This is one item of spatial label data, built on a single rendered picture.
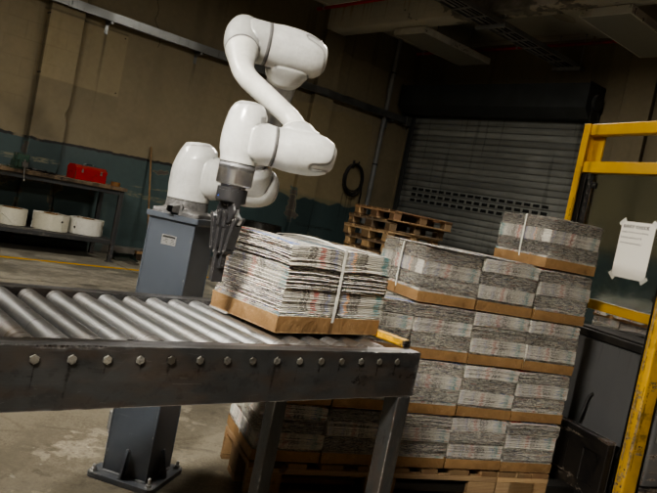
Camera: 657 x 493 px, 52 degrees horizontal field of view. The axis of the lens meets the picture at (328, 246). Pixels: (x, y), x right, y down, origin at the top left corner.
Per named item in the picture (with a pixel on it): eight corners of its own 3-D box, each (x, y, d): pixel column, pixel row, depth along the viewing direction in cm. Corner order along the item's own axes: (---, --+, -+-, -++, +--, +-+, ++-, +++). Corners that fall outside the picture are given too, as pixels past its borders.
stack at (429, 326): (218, 455, 290) (255, 266, 285) (447, 466, 335) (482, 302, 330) (240, 498, 254) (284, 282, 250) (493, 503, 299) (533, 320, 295)
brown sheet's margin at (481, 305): (431, 292, 319) (433, 284, 319) (482, 301, 329) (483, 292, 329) (475, 309, 284) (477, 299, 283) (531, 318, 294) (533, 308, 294)
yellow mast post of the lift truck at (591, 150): (514, 439, 371) (584, 123, 362) (527, 440, 375) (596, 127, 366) (525, 445, 363) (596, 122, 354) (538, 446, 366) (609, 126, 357)
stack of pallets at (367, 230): (387, 295, 1050) (405, 213, 1043) (436, 311, 983) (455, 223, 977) (328, 291, 956) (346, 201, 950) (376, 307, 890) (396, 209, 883)
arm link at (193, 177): (164, 195, 256) (175, 138, 255) (212, 204, 262) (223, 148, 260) (166, 197, 241) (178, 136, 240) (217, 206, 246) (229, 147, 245)
